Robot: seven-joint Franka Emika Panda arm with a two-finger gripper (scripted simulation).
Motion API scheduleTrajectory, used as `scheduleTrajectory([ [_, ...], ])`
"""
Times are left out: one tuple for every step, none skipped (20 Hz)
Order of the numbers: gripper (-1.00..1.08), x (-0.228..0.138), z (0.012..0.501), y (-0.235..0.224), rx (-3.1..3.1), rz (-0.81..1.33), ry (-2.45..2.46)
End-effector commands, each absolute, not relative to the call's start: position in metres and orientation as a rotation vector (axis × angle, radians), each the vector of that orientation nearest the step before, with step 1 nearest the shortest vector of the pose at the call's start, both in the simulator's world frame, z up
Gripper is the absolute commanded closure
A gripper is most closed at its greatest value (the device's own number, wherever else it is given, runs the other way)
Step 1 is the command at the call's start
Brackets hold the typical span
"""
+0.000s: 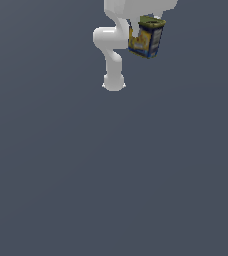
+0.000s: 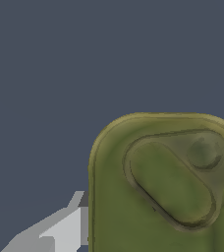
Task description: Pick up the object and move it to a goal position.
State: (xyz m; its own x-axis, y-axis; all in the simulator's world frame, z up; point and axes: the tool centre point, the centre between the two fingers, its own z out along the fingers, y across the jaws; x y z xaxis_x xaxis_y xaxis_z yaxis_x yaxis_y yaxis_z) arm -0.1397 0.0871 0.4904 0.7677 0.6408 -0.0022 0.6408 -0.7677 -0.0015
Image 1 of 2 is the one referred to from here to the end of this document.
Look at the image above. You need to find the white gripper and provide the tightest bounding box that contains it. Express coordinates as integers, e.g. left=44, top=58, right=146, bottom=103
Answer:
left=103, top=0, right=180, bottom=42

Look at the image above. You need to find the yellow and blue box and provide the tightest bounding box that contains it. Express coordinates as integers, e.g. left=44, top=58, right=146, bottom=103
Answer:
left=127, top=15, right=168, bottom=60

